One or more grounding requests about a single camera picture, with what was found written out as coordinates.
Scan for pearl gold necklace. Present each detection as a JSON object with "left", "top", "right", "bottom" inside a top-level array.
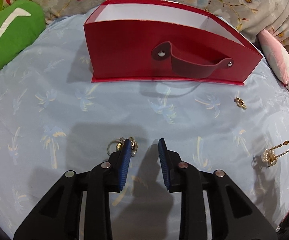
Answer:
[{"left": 262, "top": 135, "right": 289, "bottom": 168}]

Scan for gold ring pair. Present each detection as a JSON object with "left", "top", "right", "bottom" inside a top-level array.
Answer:
[{"left": 233, "top": 97, "right": 248, "bottom": 110}]

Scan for gold hoop earrings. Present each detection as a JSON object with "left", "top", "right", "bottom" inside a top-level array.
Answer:
[{"left": 107, "top": 137, "right": 138, "bottom": 157}]

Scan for pink cartoon pillow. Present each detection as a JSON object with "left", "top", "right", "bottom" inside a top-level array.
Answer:
[{"left": 257, "top": 29, "right": 289, "bottom": 91}]

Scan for light blue palm bedsheet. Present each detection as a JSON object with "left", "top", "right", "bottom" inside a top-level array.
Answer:
[{"left": 0, "top": 15, "right": 289, "bottom": 239}]

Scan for red gift box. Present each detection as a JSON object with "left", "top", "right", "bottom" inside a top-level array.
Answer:
[{"left": 84, "top": 0, "right": 262, "bottom": 85}]

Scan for green round cushion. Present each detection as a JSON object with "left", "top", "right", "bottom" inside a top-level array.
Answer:
[{"left": 0, "top": 0, "right": 46, "bottom": 70}]

